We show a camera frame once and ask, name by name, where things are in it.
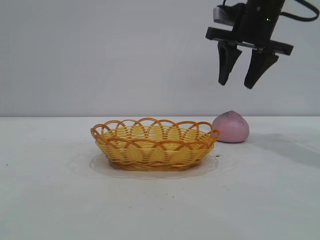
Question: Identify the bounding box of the yellow woven wicker basket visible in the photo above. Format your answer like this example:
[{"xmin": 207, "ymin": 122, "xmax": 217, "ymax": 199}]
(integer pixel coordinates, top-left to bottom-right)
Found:
[{"xmin": 90, "ymin": 117, "xmax": 221, "ymax": 173}]

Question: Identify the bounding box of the pink peach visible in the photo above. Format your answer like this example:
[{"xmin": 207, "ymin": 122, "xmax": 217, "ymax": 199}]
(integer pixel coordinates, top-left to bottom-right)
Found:
[{"xmin": 211, "ymin": 109, "xmax": 251, "ymax": 144}]

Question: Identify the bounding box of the black cable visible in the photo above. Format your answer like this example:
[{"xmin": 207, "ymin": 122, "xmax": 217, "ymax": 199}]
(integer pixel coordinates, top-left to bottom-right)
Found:
[{"xmin": 279, "ymin": 0, "xmax": 320, "ymax": 23}]

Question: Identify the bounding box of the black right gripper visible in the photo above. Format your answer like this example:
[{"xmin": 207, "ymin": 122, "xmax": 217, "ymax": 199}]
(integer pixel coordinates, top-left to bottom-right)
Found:
[{"xmin": 205, "ymin": 0, "xmax": 294, "ymax": 90}]

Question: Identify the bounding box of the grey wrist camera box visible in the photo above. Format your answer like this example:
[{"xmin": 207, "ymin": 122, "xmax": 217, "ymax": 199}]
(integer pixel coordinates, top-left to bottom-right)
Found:
[{"xmin": 213, "ymin": 5, "xmax": 237, "ymax": 26}]

